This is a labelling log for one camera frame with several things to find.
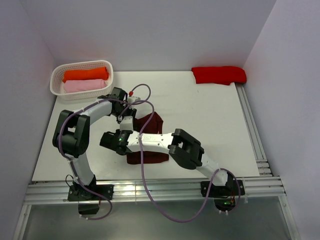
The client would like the dark red t-shirt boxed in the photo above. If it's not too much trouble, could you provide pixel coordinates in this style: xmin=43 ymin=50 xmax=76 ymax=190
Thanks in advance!
xmin=126 ymin=112 xmax=169 ymax=165

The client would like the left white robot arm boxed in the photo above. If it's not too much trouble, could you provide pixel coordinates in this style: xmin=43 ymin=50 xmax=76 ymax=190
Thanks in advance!
xmin=52 ymin=87 xmax=140 ymax=201

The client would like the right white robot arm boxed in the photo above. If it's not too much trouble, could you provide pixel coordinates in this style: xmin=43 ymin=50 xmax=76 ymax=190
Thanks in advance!
xmin=99 ymin=128 xmax=239 ymax=196

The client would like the orange rolled t-shirt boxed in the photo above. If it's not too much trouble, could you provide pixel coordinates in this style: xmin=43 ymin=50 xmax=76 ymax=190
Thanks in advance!
xmin=62 ymin=67 xmax=109 ymax=83

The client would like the pink rolled t-shirt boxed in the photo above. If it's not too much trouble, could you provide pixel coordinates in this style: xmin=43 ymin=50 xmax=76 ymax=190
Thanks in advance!
xmin=63 ymin=79 xmax=107 ymax=93

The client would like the white plastic basket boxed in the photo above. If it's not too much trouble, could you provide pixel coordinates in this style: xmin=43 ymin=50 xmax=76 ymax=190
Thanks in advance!
xmin=49 ymin=60 xmax=114 ymax=100

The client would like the bright red folded t-shirt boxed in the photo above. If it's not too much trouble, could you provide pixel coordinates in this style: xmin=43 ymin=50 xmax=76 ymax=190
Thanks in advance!
xmin=191 ymin=66 xmax=247 ymax=86

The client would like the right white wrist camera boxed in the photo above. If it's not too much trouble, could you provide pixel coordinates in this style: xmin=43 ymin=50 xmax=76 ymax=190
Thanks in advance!
xmin=119 ymin=116 xmax=134 ymax=132

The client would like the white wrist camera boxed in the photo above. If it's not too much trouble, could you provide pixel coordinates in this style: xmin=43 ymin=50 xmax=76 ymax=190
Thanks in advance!
xmin=119 ymin=116 xmax=134 ymax=132
xmin=127 ymin=96 xmax=141 ymax=106

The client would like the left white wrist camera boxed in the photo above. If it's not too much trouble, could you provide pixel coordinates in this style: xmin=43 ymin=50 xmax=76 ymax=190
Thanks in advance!
xmin=127 ymin=96 xmax=141 ymax=106

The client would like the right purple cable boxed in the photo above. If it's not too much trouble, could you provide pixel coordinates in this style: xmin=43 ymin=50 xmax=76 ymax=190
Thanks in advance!
xmin=117 ymin=100 xmax=242 ymax=223

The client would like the purple cable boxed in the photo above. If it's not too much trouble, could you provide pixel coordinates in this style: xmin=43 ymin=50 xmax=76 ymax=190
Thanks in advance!
xmin=58 ymin=84 xmax=152 ymax=221
xmin=117 ymin=100 xmax=242 ymax=223

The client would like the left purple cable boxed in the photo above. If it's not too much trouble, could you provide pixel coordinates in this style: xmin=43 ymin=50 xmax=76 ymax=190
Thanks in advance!
xmin=58 ymin=84 xmax=152 ymax=221

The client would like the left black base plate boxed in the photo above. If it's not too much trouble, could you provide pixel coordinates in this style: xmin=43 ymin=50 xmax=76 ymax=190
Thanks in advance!
xmin=67 ymin=184 xmax=114 ymax=202

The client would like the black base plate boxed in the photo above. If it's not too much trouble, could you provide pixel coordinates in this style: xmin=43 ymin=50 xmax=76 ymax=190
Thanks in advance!
xmin=67 ymin=184 xmax=114 ymax=202
xmin=208 ymin=176 xmax=246 ymax=198

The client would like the aluminium front rail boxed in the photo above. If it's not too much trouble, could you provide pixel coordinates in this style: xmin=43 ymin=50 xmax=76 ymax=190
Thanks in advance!
xmin=23 ymin=176 xmax=286 ymax=205

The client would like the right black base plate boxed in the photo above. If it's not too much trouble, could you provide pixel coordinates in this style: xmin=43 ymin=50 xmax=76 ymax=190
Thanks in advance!
xmin=208 ymin=176 xmax=246 ymax=198

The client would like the aluminium side rail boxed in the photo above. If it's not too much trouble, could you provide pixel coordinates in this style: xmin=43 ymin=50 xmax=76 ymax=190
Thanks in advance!
xmin=235 ymin=83 xmax=273 ymax=177

